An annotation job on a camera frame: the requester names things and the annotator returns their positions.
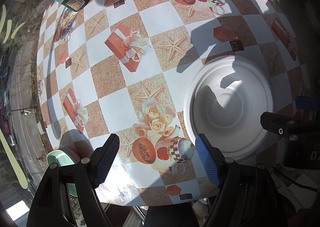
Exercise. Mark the patterned checkered tablecloth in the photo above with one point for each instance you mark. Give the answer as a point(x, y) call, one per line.
point(124, 66)

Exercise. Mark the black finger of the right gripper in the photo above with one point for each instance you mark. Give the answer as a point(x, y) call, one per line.
point(276, 123)

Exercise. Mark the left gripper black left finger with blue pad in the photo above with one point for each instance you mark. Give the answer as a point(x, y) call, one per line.
point(51, 205)

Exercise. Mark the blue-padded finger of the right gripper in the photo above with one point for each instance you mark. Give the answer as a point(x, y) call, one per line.
point(308, 103)

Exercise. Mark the white bowl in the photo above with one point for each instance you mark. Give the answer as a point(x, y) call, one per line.
point(224, 101)

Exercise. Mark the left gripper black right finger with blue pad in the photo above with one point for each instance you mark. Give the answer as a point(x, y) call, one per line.
point(247, 194)

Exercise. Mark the green plastic plate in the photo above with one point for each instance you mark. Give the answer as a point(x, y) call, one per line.
point(59, 157)

